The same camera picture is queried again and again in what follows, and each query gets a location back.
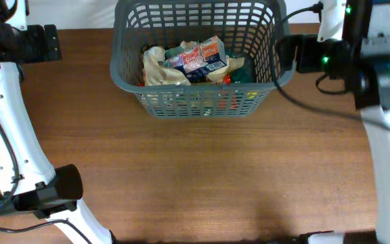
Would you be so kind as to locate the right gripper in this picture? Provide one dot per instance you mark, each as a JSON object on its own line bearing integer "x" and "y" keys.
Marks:
{"x": 308, "y": 44}

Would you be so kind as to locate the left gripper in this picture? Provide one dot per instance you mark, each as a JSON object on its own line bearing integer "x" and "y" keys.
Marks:
{"x": 42, "y": 51}

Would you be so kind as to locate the green Nescafe coffee bag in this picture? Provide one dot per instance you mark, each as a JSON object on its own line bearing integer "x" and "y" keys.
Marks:
{"x": 244, "y": 74}

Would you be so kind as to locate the beige paper pouch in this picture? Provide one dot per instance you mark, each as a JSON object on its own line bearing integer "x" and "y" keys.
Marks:
{"x": 156, "y": 73}
{"x": 217, "y": 75}

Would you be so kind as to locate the Kleenex tissue multipack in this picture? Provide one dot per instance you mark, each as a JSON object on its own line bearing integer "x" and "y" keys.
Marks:
{"x": 198, "y": 61}

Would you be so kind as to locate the San Remo spaghetti packet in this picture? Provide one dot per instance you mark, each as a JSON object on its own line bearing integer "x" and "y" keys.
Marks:
{"x": 216, "y": 99}

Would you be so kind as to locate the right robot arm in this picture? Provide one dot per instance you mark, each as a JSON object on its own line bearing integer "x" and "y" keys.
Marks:
{"x": 353, "y": 44}

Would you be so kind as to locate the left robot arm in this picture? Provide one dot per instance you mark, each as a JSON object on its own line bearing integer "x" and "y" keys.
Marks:
{"x": 29, "y": 183}

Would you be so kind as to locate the grey plastic basket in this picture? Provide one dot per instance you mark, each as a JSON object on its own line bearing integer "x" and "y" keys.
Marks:
{"x": 247, "y": 28}

